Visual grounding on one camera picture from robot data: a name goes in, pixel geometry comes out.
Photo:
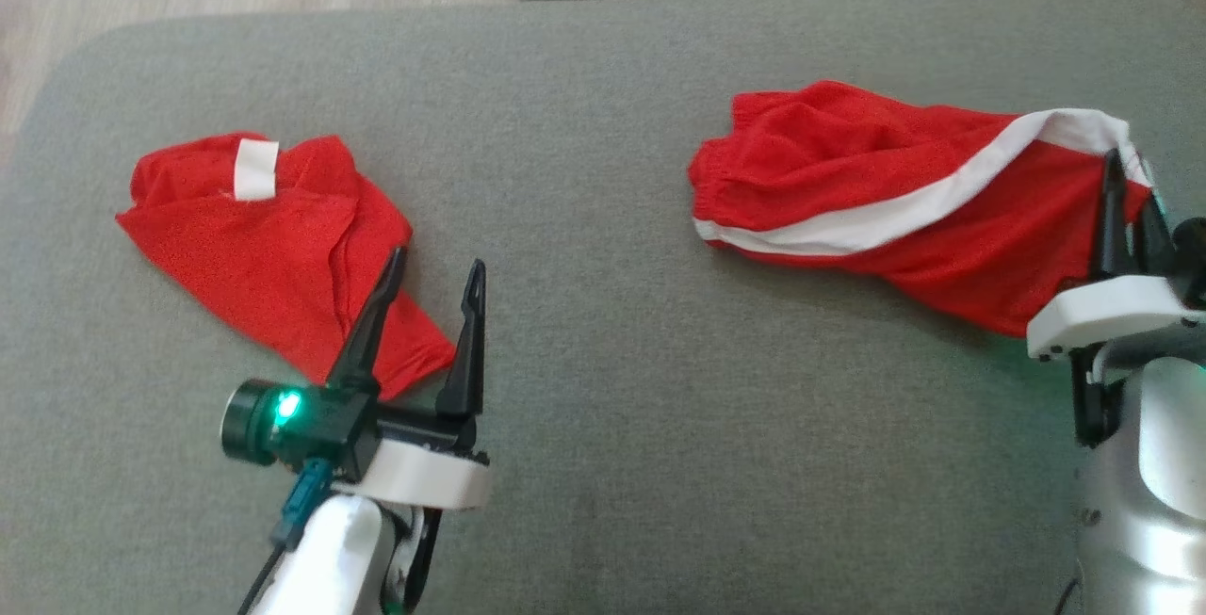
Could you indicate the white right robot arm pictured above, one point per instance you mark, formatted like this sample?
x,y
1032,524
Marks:
x,y
1159,502

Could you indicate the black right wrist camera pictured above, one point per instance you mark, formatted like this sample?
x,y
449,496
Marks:
x,y
1192,257

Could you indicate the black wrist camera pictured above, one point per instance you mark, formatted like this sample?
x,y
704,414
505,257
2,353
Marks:
x,y
316,427
1192,257

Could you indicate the red basketball jersey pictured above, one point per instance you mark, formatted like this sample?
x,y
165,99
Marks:
x,y
245,257

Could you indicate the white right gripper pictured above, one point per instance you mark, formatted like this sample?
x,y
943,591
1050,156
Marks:
x,y
1102,314

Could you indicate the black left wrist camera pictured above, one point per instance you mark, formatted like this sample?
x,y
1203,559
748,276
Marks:
x,y
316,427

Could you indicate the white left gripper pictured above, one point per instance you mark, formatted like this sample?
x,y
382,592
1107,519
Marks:
x,y
424,476

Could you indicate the red shorts with white stripe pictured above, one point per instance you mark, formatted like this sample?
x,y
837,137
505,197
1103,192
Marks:
x,y
848,153

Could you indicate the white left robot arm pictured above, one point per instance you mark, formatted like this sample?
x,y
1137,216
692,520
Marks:
x,y
330,558

